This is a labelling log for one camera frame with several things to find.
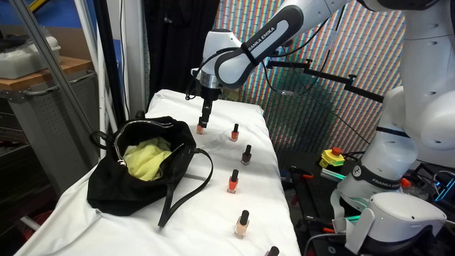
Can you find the slanted aluminium pole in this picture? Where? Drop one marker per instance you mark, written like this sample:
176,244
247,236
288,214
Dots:
51,65

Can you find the white plastic container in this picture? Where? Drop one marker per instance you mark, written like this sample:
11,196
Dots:
22,58

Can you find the wooden board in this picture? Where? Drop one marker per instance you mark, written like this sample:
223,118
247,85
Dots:
42,74

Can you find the grey metal cabinet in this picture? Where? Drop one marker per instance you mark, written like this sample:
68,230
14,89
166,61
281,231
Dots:
51,128

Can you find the colourful patterned screen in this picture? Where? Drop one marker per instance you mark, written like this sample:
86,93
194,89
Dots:
293,118

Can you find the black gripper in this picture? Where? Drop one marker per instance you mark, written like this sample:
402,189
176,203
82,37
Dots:
210,96

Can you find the black frame post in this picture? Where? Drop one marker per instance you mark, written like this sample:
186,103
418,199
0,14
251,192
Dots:
111,61

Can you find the blue lit device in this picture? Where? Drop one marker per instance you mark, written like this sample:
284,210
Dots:
446,186

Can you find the black fabric handbag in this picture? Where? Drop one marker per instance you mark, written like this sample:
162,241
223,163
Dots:
113,189

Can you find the large orange nail polish bottle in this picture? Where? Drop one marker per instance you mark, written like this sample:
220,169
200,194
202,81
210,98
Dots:
231,182

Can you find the black capped nail polish bottle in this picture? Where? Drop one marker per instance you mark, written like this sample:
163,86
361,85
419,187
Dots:
271,250

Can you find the pale red nail polish bottle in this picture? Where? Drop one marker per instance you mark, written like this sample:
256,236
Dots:
199,129

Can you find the peach nail polish bottle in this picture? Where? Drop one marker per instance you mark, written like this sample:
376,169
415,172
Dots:
241,226

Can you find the white tablecloth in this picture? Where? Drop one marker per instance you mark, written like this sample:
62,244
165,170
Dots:
213,203

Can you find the yellow cloth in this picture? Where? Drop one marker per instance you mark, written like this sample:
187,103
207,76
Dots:
146,160

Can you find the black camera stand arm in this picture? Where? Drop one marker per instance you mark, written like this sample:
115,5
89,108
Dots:
331,76

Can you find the teal box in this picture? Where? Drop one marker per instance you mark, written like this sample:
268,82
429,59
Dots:
334,173

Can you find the yellow red emergency stop button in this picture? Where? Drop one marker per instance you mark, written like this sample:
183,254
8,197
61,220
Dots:
331,156

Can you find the small orange nail polish bottle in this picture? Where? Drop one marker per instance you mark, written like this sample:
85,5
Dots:
234,133

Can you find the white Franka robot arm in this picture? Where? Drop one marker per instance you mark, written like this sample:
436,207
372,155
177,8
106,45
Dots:
426,93

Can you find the black curtain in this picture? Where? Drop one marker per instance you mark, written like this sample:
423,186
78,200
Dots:
179,47

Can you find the white frame tube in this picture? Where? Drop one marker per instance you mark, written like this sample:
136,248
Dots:
96,71

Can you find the dark brown nail polish bottle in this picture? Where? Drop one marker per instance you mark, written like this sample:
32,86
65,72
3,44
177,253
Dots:
246,156

